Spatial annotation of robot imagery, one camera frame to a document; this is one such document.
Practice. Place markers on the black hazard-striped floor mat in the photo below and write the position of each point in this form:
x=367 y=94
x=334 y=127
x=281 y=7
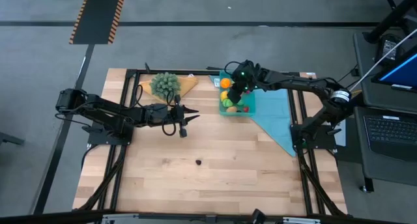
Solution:
x=97 y=15

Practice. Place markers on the grey equipment cart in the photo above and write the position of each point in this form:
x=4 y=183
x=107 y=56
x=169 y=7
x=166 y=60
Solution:
x=361 y=172

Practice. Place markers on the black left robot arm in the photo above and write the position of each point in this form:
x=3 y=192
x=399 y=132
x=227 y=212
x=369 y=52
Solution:
x=107 y=115

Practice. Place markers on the monitor with blue screen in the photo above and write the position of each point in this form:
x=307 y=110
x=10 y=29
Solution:
x=400 y=72

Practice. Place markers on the black toy blackberry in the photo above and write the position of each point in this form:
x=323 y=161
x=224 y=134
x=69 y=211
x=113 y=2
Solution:
x=198 y=162

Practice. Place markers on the small leafy toy strawberry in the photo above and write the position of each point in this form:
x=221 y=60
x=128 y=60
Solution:
x=246 y=109

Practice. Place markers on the white cloth label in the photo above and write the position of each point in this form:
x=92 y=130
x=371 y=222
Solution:
x=216 y=82

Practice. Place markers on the orange toy citrus fruit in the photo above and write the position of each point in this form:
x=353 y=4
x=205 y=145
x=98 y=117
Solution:
x=225 y=83

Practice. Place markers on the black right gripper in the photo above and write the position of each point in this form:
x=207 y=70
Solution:
x=246 y=75

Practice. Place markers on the green toy pea pod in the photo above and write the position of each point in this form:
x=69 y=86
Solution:
x=241 y=103

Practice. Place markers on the silver aluminium bracket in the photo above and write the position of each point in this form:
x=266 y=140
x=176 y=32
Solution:
x=119 y=219
x=301 y=220

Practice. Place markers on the yellow toy lemon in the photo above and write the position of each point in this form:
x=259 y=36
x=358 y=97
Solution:
x=223 y=95

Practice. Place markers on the light blue cloth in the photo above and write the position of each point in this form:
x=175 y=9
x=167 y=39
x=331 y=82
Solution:
x=277 y=113

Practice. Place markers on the mustard yellow cloth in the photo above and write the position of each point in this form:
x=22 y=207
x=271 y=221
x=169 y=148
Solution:
x=190 y=82

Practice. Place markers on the black laptop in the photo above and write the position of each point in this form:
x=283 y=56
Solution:
x=391 y=133

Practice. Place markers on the teal translucent tupperware container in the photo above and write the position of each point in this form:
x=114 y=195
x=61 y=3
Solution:
x=252 y=103

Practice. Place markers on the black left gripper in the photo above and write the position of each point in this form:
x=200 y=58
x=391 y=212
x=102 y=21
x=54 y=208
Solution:
x=180 y=115

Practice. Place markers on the artificial green potted plant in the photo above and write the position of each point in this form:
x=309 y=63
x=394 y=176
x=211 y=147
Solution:
x=164 y=84

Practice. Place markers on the black stand pole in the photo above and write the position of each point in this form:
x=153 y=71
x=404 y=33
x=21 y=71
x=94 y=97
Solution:
x=391 y=19

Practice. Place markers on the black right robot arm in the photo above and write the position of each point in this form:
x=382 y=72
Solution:
x=309 y=85

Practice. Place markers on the grey chair leg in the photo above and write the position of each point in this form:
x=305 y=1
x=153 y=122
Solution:
x=11 y=138

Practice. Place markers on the black power adapter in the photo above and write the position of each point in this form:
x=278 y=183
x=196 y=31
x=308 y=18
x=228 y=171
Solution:
x=389 y=49

